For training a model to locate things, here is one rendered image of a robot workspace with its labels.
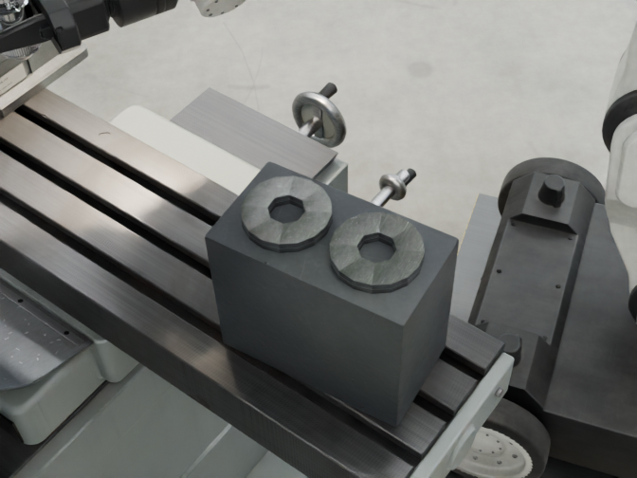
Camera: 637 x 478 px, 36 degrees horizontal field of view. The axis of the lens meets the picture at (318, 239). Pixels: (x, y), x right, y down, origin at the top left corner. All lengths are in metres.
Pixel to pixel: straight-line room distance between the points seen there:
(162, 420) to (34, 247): 0.40
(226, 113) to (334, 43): 1.41
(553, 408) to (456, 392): 0.51
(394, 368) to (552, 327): 0.71
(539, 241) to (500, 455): 0.38
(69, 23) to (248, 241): 0.32
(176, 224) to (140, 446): 0.42
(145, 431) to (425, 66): 1.74
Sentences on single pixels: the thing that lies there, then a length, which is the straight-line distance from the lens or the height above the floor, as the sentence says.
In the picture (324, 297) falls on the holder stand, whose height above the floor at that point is 1.16.
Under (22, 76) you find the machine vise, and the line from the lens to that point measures 1.44.
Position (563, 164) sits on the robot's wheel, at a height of 0.60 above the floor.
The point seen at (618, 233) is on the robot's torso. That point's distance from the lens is 1.49.
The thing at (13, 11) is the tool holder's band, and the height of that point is 1.27.
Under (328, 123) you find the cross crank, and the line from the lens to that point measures 1.77.
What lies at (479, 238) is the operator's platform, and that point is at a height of 0.40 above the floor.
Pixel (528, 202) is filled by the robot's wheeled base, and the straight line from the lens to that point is 1.77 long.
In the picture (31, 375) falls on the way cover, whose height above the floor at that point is 0.93.
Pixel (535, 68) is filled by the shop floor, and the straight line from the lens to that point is 2.99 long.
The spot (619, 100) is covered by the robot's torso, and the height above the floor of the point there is 1.05.
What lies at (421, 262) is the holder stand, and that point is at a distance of 0.92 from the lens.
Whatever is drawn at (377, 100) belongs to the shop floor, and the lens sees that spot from 2.85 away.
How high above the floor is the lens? 1.90
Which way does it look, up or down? 50 degrees down
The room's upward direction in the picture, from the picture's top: 2 degrees counter-clockwise
